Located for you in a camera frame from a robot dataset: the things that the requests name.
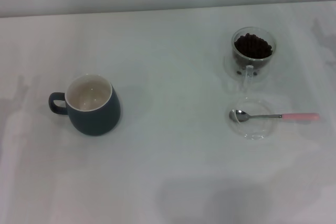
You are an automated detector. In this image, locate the dark teal ceramic mug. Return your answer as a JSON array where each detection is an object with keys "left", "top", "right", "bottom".
[{"left": 48, "top": 73, "right": 122, "bottom": 137}]

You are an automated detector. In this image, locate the pink-handled steel spoon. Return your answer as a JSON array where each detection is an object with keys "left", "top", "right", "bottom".
[{"left": 228, "top": 109, "right": 320, "bottom": 123}]

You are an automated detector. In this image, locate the roasted coffee bean heap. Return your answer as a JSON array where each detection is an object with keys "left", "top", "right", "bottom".
[{"left": 233, "top": 33, "right": 274, "bottom": 76}]

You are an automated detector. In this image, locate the clear glass saucer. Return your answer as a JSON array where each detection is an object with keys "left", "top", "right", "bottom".
[{"left": 227, "top": 97, "right": 279, "bottom": 142}]

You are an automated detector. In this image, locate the clear double-wall glass cup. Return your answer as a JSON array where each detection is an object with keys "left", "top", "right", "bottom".
[{"left": 223, "top": 26, "right": 278, "bottom": 97}]

